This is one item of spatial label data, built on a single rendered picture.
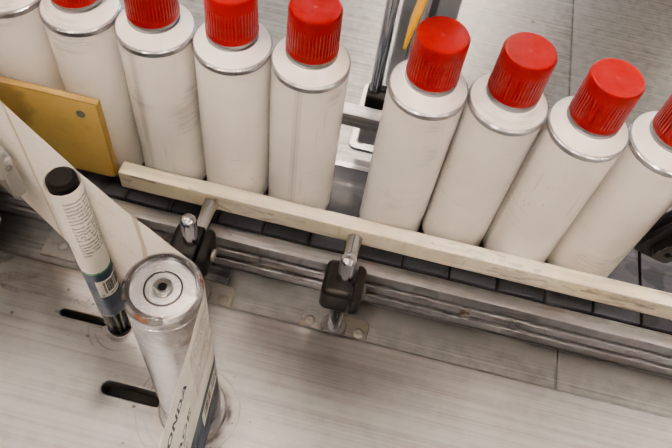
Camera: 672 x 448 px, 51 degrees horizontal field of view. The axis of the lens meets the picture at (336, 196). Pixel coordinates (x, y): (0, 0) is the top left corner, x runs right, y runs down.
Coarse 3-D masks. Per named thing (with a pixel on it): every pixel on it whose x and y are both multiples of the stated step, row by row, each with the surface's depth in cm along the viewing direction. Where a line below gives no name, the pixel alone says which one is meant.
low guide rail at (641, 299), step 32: (160, 192) 55; (192, 192) 54; (224, 192) 54; (288, 224) 54; (320, 224) 53; (352, 224) 53; (384, 224) 54; (416, 256) 54; (448, 256) 53; (480, 256) 53; (512, 256) 53; (544, 288) 54; (576, 288) 53; (608, 288) 52; (640, 288) 52
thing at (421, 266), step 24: (336, 168) 60; (120, 192) 57; (144, 192) 57; (336, 192) 59; (360, 192) 59; (216, 216) 57; (240, 216) 57; (288, 240) 56; (312, 240) 56; (336, 240) 56; (384, 264) 57; (408, 264) 56; (432, 264) 56; (624, 264) 58; (648, 264) 58; (504, 288) 55; (528, 288) 56; (600, 312) 55; (624, 312) 55
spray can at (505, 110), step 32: (512, 64) 40; (544, 64) 40; (480, 96) 44; (512, 96) 42; (544, 96) 45; (480, 128) 44; (512, 128) 43; (448, 160) 49; (480, 160) 46; (512, 160) 46; (448, 192) 51; (480, 192) 49; (448, 224) 53; (480, 224) 53
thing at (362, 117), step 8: (344, 104) 54; (352, 104) 54; (344, 112) 53; (352, 112) 53; (360, 112) 53; (368, 112) 53; (376, 112) 53; (344, 120) 54; (352, 120) 54; (360, 120) 53; (368, 120) 53; (376, 120) 53; (360, 128) 54; (368, 128) 54; (376, 128) 54
